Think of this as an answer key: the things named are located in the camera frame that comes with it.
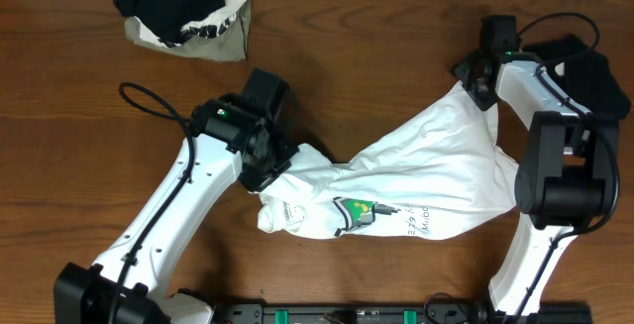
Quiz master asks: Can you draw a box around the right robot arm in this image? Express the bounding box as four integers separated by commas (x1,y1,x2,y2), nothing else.
452,51,620,323

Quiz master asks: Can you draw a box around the black garment right side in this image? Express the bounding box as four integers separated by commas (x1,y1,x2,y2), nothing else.
523,35,631,121

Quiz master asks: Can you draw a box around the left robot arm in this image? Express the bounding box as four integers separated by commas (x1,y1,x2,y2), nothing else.
53,93,298,324

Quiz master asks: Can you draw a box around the white black-print garment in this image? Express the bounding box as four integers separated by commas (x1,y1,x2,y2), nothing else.
134,0,247,48

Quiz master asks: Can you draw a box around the white printed t-shirt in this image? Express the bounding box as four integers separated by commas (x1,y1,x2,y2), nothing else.
258,83,518,240

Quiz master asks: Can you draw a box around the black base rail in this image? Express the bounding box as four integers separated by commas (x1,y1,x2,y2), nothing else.
212,299,594,324

